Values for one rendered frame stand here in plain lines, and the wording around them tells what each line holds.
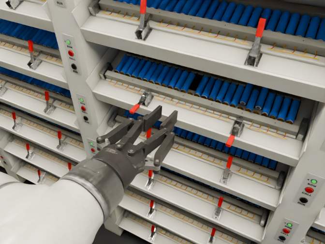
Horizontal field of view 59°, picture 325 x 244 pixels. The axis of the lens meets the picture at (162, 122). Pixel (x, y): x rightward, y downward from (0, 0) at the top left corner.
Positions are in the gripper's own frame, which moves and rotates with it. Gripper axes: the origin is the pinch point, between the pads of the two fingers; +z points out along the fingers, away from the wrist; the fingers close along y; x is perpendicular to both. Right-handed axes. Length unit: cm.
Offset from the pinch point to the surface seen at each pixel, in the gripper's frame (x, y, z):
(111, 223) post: 89, 35, 28
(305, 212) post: 26.0, -36.1, 17.7
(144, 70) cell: 1.8, 17.8, 23.9
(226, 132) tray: 8.5, -11.3, 15.9
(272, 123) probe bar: 3.9, -21.1, 19.1
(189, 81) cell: 1.5, 3.4, 24.4
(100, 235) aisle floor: 99, 40, 25
